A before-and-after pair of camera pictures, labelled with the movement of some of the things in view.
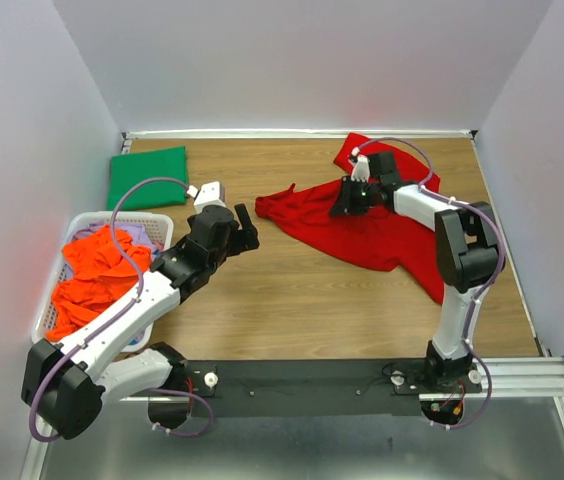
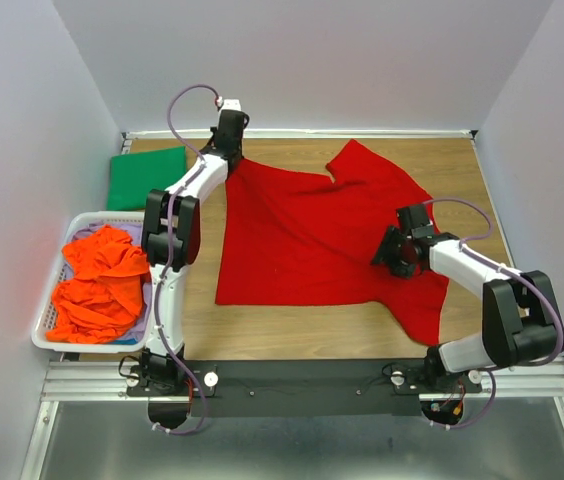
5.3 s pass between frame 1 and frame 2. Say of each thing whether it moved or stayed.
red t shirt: moved
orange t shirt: stayed
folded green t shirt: stayed
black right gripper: moved
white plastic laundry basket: stayed
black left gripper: moved
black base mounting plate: stayed
